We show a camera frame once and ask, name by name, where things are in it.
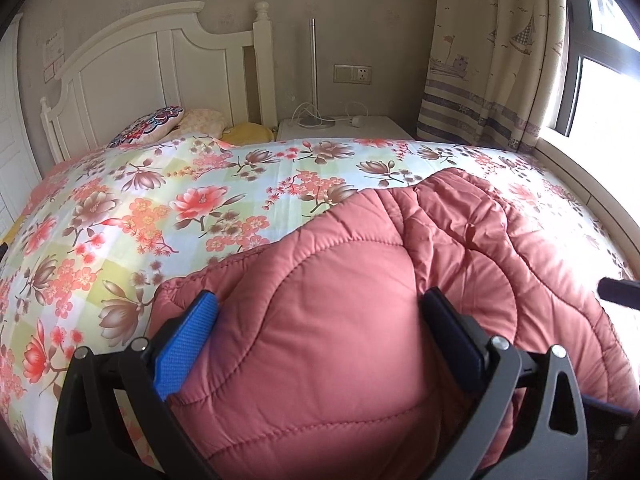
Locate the floral bed sheet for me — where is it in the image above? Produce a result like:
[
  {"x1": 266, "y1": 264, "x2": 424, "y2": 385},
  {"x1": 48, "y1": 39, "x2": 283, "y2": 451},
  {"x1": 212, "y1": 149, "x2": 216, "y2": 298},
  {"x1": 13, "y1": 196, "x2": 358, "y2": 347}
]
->
[{"x1": 1, "y1": 133, "x2": 632, "y2": 478}]

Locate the striped patterned curtain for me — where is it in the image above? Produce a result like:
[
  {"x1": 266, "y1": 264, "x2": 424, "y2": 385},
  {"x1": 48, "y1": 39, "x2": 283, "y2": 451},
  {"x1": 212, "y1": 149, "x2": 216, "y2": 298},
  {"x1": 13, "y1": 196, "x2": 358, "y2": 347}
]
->
[{"x1": 416, "y1": 0, "x2": 568, "y2": 153}]

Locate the colourful patterned pillow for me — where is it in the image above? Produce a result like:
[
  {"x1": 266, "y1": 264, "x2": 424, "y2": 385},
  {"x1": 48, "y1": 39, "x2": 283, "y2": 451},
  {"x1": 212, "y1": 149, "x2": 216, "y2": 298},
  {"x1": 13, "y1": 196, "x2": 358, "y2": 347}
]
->
[{"x1": 107, "y1": 105, "x2": 184, "y2": 148}]

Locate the white bedside table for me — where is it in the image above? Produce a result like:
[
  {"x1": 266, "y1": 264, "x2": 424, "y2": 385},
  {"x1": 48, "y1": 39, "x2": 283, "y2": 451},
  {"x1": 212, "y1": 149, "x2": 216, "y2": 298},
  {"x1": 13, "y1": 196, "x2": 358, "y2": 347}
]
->
[{"x1": 276, "y1": 116, "x2": 412, "y2": 141}]

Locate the cream quilted pillow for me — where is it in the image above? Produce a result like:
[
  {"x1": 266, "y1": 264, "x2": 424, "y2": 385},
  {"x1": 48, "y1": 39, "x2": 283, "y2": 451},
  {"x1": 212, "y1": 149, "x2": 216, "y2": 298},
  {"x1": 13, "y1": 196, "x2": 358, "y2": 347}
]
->
[{"x1": 168, "y1": 108, "x2": 227, "y2": 139}]

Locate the yellow cushion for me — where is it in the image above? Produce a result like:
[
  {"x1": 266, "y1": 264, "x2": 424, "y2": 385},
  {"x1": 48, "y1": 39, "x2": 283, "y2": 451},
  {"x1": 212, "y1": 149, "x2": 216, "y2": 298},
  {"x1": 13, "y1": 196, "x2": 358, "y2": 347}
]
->
[{"x1": 220, "y1": 122, "x2": 274, "y2": 146}]

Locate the silver lamp stand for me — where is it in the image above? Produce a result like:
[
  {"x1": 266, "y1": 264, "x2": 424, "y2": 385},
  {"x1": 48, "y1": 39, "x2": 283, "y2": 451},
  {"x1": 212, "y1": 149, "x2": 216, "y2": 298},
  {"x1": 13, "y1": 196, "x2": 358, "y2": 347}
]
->
[{"x1": 292, "y1": 18, "x2": 335, "y2": 130}]

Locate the white wooden headboard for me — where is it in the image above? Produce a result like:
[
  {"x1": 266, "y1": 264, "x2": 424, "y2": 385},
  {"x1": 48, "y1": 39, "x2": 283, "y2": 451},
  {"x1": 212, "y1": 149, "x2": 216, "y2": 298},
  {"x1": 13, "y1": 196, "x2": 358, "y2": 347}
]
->
[{"x1": 40, "y1": 1, "x2": 279, "y2": 164}]

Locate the dark window frame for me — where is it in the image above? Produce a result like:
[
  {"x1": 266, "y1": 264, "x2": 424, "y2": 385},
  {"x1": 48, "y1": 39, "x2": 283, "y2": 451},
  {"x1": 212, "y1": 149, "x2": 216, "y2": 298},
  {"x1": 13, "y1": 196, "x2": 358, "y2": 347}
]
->
[{"x1": 555, "y1": 0, "x2": 639, "y2": 142}]

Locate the wall power socket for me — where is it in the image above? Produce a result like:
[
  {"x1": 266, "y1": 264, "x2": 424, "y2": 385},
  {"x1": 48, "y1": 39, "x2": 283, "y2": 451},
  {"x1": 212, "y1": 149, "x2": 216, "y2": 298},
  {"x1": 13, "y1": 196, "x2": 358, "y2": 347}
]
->
[{"x1": 333, "y1": 64, "x2": 372, "y2": 84}]

